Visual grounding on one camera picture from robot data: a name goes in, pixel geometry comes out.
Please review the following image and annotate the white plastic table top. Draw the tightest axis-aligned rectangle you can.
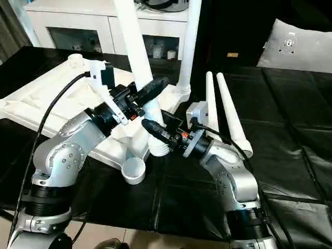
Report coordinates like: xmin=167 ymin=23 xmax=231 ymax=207
xmin=0 ymin=53 xmax=192 ymax=185

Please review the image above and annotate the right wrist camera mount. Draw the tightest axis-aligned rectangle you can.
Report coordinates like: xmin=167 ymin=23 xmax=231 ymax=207
xmin=181 ymin=101 xmax=210 ymax=158

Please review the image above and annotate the white plastic table leg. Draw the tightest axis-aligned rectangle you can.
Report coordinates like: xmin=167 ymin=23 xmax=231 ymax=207
xmin=114 ymin=0 xmax=173 ymax=158
xmin=177 ymin=0 xmax=202 ymax=95
xmin=216 ymin=72 xmax=254 ymax=157
xmin=205 ymin=72 xmax=220 ymax=142

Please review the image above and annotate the dark helmet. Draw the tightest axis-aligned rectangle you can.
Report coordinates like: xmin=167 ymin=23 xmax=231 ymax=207
xmin=146 ymin=0 xmax=189 ymax=12

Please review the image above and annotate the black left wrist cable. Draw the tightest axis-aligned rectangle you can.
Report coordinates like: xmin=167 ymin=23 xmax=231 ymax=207
xmin=7 ymin=70 xmax=91 ymax=249

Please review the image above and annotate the black cabinet gold label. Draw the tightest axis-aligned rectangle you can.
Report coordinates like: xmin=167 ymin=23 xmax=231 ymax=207
xmin=199 ymin=0 xmax=275 ymax=67

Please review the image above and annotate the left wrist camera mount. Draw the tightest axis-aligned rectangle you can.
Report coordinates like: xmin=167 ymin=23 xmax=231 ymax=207
xmin=89 ymin=61 xmax=129 ymax=128

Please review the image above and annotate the brown rounded robot part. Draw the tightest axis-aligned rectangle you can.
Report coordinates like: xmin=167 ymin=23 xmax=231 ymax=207
xmin=94 ymin=238 xmax=130 ymax=249

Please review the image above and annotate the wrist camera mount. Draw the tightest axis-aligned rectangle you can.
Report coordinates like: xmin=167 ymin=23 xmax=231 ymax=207
xmin=89 ymin=61 xmax=129 ymax=128
xmin=181 ymin=101 xmax=210 ymax=158

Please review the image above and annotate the white cabinet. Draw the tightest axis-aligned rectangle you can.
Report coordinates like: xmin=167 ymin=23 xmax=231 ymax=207
xmin=23 ymin=2 xmax=189 ymax=60

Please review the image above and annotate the light blue hanging strip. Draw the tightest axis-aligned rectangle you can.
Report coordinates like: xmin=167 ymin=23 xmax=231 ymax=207
xmin=19 ymin=10 xmax=39 ymax=47

